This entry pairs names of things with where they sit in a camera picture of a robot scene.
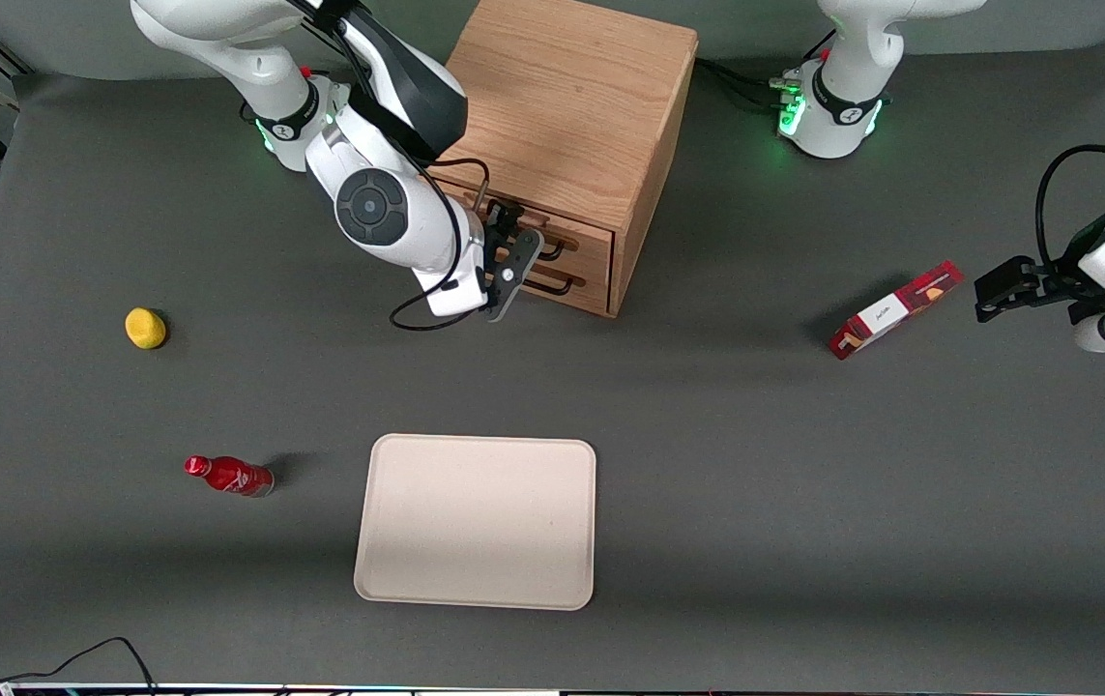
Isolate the black table edge cable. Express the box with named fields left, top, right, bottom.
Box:
left=0, top=636, right=157, bottom=696

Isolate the wooden drawer front panel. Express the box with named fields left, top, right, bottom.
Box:
left=518, top=263, right=613, bottom=318

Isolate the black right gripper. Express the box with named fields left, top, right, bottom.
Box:
left=482, top=200, right=545, bottom=323

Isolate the beige rectangular tray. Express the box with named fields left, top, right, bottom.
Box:
left=354, top=434, right=597, bottom=612

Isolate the wooden drawer cabinet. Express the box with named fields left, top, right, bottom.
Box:
left=431, top=0, right=700, bottom=320

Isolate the black left base cable bundle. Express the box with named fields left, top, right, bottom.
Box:
left=694, top=58, right=790, bottom=109

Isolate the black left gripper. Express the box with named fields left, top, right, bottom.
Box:
left=974, top=253, right=1105, bottom=326

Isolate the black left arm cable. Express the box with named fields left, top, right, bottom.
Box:
left=1035, top=145, right=1105, bottom=272

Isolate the wooden drawer with shallow tray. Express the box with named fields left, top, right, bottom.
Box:
left=436, top=162, right=617, bottom=283

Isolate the red bottle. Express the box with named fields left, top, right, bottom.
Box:
left=184, top=455, right=276, bottom=499

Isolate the red and white snack box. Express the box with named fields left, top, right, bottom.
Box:
left=829, top=260, right=965, bottom=362

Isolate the yellow lemon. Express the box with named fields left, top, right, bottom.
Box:
left=125, top=307, right=167, bottom=350

